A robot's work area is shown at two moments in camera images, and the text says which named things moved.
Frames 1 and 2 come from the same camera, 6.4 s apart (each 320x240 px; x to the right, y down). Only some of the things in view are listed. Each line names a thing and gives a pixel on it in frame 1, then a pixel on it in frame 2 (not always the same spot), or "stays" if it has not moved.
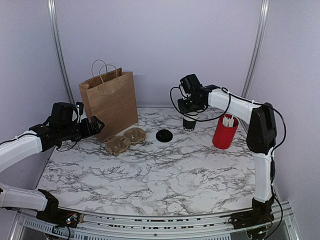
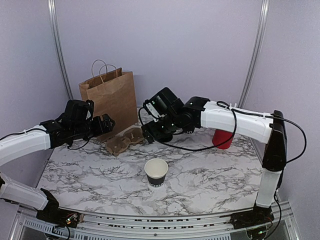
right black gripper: [183, 109] -> [146, 133]
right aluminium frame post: [256, 55] stays
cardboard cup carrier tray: [117, 145] stays
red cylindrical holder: [223, 136] stays
